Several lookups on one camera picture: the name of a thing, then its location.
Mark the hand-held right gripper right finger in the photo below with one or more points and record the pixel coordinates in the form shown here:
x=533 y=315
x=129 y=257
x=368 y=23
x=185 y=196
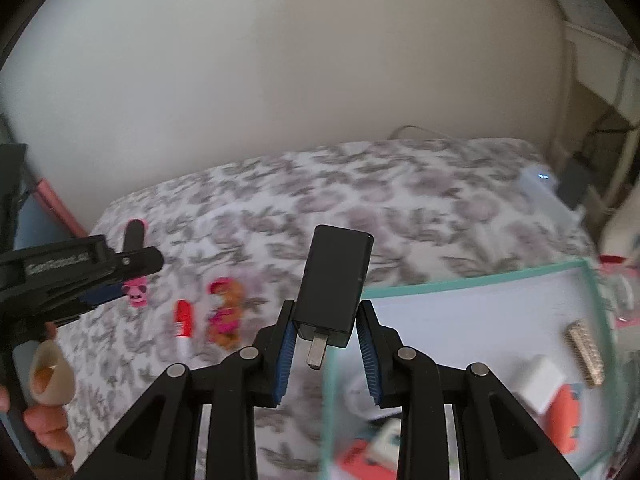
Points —
x=367 y=355

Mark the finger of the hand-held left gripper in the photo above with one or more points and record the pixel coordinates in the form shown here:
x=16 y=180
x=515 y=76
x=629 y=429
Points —
x=102 y=296
x=145 y=260

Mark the greek-key patterned lighter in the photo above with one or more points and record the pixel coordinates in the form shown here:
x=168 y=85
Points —
x=585 y=355

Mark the dark blue panel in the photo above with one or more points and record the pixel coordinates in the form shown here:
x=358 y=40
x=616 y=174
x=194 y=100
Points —
x=40 y=220

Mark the pink and orange toy figure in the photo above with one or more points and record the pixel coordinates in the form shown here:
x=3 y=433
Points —
x=225 y=320

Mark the white rectangular block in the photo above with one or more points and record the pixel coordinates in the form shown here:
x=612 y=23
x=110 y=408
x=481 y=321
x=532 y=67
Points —
x=537 y=382

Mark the pink wrist watch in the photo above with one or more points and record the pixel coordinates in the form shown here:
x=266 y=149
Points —
x=134 y=235

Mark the red lipstick tube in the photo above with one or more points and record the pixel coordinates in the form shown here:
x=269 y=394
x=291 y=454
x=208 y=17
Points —
x=183 y=322

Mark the black charger plug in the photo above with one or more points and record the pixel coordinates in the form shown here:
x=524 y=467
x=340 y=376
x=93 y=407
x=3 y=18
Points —
x=335 y=270

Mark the white power strip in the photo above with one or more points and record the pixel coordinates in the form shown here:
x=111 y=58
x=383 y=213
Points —
x=542 y=190

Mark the pink frame edge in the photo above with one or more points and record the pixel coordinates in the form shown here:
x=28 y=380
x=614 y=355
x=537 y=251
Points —
x=57 y=205

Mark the teal cardboard box tray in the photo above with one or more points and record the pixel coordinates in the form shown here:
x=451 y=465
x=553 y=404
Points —
x=475 y=320

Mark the white wrist band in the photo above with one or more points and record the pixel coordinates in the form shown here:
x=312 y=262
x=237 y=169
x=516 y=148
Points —
x=360 y=395

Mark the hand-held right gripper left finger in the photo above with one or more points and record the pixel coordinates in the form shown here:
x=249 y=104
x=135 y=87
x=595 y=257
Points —
x=285 y=355

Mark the floral blanket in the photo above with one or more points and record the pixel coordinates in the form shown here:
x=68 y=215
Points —
x=400 y=185

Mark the black power adapter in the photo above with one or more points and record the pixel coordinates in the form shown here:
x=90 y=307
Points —
x=575 y=185

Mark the person's left hand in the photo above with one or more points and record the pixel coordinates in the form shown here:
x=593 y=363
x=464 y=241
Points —
x=47 y=422

